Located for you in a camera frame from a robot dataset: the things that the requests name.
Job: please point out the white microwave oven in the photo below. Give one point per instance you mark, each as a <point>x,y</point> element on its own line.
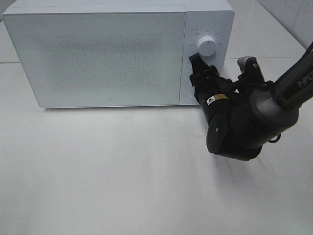
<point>202,17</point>

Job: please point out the white microwave door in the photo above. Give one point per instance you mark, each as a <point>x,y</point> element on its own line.
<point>98,60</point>

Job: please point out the round white door button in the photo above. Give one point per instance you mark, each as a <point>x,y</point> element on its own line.
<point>193,97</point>

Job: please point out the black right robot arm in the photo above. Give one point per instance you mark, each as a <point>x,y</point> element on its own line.
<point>243,115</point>

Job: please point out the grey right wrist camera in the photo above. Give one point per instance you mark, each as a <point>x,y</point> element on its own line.
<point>250,71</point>

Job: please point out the upper white microwave knob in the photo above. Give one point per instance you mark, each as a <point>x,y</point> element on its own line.
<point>207,45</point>

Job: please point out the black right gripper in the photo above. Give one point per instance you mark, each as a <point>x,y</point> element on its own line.
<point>206,81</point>

